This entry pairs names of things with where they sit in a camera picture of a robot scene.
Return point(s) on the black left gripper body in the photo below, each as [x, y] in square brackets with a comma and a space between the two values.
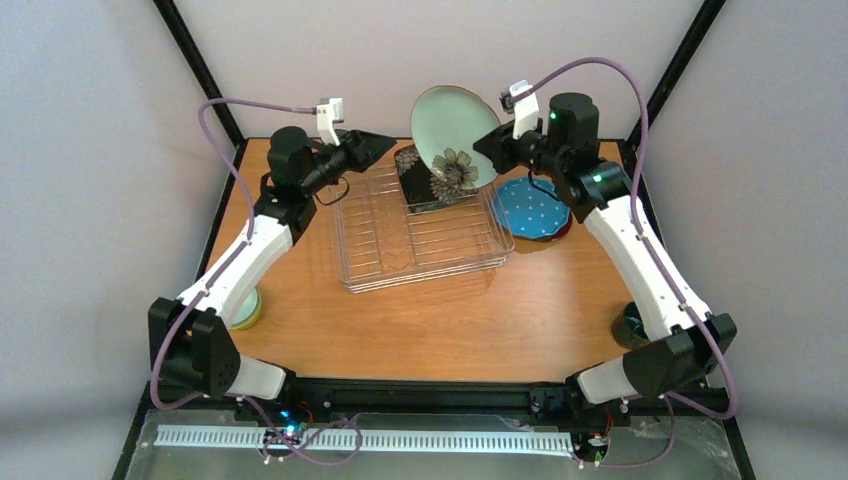
[355, 150]

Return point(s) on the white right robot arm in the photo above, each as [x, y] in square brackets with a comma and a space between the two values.
[686, 341]

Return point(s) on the black frame post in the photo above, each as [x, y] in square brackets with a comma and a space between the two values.
[697, 31]
[181, 34]

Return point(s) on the black floral square plate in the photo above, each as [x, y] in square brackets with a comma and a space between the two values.
[423, 191]

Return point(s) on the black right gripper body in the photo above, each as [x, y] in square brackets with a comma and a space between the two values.
[506, 144]

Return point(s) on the light green round plate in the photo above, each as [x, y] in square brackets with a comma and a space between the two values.
[445, 122]

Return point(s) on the black frame post right rear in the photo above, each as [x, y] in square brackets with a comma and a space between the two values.
[697, 31]

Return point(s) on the green yellow small bowl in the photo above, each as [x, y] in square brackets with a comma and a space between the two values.
[249, 312]

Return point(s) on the dark green cup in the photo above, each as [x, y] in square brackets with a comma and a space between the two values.
[627, 329]

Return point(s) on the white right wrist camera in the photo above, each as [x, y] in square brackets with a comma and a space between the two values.
[520, 101]

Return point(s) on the dark red plate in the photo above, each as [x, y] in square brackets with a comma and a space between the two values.
[549, 237]

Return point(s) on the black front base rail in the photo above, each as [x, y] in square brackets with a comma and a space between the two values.
[310, 406]

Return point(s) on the blue polka dot plate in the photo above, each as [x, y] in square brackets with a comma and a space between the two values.
[529, 209]

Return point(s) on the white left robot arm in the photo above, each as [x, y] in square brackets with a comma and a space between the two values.
[192, 352]

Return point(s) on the wire metal dish rack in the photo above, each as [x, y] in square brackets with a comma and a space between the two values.
[383, 241]

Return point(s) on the white slotted cable duct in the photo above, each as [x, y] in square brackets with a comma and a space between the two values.
[338, 440]

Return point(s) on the black frame post left rear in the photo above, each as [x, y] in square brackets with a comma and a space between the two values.
[181, 34]

